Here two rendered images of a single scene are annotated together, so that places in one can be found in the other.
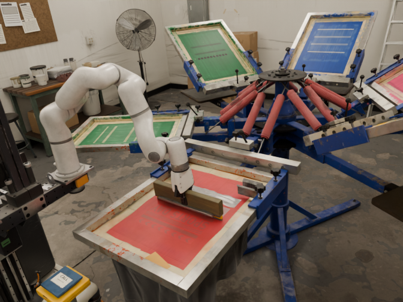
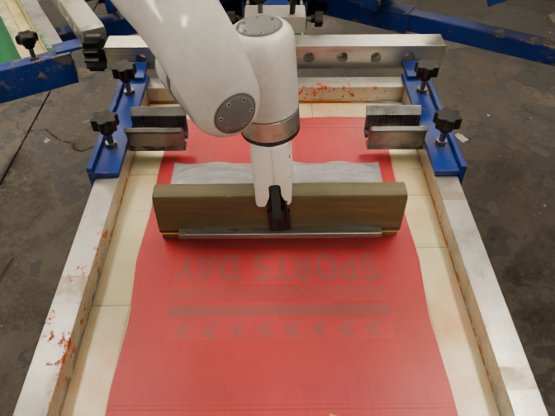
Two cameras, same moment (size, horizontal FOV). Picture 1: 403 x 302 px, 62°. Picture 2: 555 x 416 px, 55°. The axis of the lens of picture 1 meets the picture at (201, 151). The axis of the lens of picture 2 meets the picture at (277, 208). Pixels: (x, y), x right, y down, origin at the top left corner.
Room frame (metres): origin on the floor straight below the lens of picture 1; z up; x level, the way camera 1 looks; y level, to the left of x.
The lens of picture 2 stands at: (0.81, 0.42, 1.56)
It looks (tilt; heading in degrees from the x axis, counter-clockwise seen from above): 45 degrees down; 323
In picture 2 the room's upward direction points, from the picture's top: straight up
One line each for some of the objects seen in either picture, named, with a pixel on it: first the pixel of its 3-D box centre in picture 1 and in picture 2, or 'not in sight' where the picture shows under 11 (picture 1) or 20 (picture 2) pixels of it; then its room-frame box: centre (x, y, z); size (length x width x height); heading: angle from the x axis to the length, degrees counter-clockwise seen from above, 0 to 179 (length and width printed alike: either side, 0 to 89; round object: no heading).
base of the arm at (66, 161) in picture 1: (63, 155); not in sight; (1.36, 0.61, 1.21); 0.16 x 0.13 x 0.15; 57
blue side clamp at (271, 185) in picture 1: (268, 193); (427, 128); (1.27, -0.28, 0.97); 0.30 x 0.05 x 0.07; 143
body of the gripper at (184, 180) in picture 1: (182, 177); (272, 153); (1.24, 0.09, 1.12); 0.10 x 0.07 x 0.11; 143
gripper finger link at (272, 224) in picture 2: (182, 199); (278, 219); (1.22, 0.10, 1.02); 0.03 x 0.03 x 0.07; 53
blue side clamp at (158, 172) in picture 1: (173, 167); (124, 130); (1.60, 0.16, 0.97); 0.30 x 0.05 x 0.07; 143
